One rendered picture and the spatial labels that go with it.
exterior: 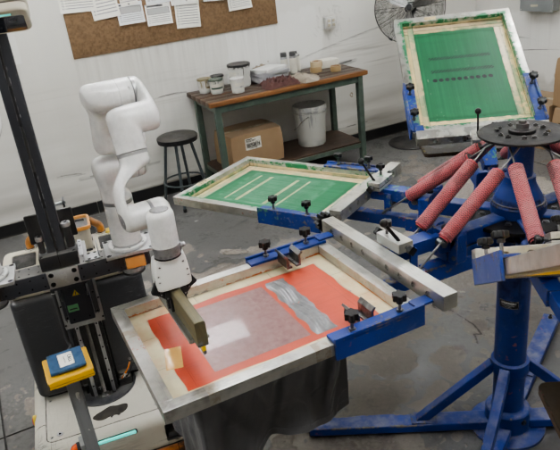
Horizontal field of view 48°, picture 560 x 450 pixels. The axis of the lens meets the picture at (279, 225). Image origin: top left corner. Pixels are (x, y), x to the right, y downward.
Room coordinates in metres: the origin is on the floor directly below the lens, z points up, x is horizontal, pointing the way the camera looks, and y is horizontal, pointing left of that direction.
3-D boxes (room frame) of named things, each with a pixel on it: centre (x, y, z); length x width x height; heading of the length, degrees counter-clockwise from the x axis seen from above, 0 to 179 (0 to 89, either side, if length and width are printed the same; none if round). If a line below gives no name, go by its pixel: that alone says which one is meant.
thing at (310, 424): (1.42, 0.06, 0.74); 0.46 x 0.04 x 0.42; 114
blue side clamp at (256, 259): (1.99, -0.01, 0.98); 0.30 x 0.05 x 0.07; 114
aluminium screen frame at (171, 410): (1.64, 0.09, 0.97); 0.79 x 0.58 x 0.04; 114
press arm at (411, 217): (2.43, -0.37, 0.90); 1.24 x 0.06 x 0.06; 54
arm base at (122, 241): (1.91, 0.51, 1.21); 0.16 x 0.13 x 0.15; 17
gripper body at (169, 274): (1.54, 0.31, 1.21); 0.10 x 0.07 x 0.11; 114
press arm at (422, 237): (1.86, -0.42, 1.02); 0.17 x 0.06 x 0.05; 114
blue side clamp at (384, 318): (1.48, -0.24, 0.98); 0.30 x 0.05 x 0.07; 114
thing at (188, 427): (1.52, 0.36, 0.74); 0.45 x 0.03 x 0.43; 24
